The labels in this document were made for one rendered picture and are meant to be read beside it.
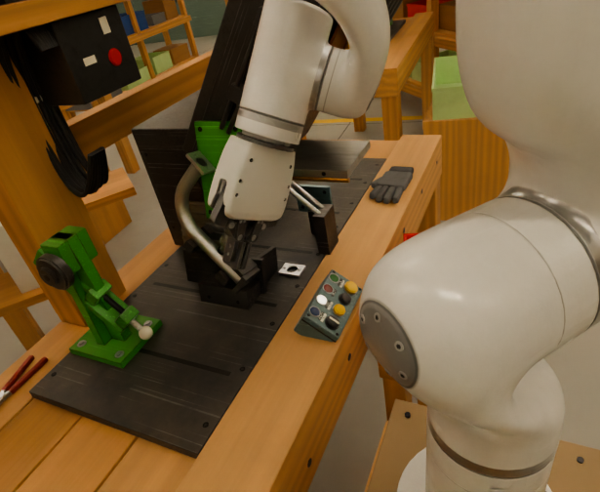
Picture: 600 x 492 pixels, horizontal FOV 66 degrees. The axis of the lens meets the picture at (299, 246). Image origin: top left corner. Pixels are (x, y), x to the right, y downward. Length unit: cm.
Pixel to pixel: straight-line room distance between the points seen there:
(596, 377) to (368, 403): 86
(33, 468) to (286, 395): 45
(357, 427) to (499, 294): 161
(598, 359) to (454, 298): 191
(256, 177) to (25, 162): 60
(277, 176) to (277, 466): 44
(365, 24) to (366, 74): 6
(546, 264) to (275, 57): 37
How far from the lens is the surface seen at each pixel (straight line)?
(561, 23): 27
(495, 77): 28
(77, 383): 106
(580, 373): 213
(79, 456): 96
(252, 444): 81
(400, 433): 73
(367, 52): 52
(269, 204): 61
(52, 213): 111
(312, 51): 57
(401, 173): 142
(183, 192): 104
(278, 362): 90
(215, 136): 99
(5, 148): 106
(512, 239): 34
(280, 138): 57
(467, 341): 30
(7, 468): 103
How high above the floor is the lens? 156
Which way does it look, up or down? 33 degrees down
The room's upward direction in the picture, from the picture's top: 12 degrees counter-clockwise
